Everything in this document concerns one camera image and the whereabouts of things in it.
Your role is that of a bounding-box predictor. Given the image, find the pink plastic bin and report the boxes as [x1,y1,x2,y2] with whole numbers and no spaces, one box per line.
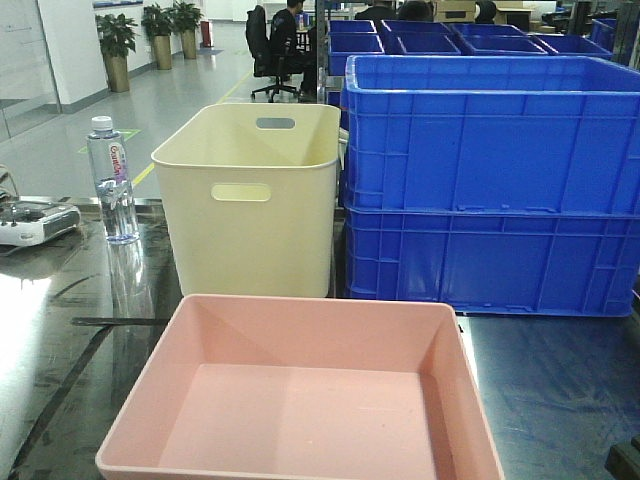
[95,295,503,479]

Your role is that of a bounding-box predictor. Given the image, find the cream plastic basket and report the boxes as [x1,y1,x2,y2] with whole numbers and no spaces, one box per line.
[151,103,340,297]

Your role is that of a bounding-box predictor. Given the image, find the large blue crate top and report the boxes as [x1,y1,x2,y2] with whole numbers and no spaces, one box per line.
[343,55,639,215]

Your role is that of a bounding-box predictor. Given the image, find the large blue crate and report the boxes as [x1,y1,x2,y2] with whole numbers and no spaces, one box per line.
[343,55,639,215]
[345,207,639,317]

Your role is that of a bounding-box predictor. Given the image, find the large blue crate bottom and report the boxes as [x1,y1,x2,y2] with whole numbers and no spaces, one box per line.
[345,207,639,317]

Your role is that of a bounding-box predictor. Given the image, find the black office chair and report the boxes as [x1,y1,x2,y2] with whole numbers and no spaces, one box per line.
[245,5,300,103]

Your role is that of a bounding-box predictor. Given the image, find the seated person in black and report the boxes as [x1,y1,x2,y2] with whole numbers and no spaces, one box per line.
[269,0,317,100]

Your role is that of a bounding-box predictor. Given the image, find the clear water bottle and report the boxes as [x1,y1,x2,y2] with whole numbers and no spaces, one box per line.
[86,115,139,244]

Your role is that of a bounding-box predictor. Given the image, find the potted plant gold pot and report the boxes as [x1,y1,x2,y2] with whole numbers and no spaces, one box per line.
[95,13,138,93]

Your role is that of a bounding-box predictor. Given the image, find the white remote controller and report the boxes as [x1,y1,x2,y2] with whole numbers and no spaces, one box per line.
[1,200,81,247]

